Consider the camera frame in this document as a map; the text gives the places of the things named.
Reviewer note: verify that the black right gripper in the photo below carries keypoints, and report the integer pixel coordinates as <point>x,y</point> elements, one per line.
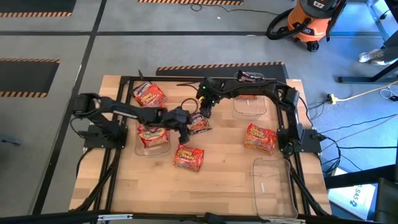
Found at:
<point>211,91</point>

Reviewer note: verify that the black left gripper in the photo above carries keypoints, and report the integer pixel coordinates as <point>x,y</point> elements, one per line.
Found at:
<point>177,119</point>

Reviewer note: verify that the orange Saucy Noods noodle pack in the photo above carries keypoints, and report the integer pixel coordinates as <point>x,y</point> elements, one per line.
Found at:
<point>152,97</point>
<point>188,157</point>
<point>260,135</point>

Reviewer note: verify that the red yellow beef ramen pack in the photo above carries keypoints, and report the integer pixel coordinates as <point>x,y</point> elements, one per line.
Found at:
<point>154,138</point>

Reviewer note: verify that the clear plastic bin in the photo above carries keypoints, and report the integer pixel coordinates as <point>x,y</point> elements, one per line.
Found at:
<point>248,110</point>
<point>270,186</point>
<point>152,152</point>

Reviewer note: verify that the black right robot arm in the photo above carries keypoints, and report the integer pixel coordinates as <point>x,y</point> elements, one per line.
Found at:
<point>255,88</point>

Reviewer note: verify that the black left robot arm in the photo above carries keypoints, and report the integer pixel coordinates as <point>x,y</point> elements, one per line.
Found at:
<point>140,113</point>

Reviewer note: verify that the black mat with hazard stripes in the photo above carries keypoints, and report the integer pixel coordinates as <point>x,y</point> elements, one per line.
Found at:
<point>31,6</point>
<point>186,71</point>
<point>186,2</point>
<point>25,77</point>

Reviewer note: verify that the orange shop vacuum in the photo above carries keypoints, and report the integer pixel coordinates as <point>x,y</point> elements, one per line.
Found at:
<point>306,23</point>

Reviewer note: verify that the black beam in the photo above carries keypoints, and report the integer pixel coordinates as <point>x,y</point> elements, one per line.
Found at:
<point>357,178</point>

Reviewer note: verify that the white printed sign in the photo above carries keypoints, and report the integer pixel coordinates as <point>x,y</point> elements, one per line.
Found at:
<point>351,200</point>

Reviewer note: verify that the person's shoe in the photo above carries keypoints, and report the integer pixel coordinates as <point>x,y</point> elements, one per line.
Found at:
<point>370,55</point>
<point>379,62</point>

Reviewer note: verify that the black power adapter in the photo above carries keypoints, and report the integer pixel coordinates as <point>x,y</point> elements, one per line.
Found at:
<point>394,98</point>

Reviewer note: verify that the person's leg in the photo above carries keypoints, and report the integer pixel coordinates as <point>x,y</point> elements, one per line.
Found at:
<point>391,55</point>

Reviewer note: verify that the grey metal stand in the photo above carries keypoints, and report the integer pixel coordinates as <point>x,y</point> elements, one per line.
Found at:
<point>379,22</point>

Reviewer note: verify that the black aluminium table frame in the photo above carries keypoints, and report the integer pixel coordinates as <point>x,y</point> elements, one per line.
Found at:
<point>125,79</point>

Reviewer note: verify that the silver metal bracket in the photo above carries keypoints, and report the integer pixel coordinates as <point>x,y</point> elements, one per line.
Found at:
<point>115,217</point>

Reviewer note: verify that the black desk frame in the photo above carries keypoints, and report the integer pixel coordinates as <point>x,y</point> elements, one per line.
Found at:
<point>357,80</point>

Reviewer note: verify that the black camera mounting rail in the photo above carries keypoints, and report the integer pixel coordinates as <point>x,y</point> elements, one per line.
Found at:
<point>46,219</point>

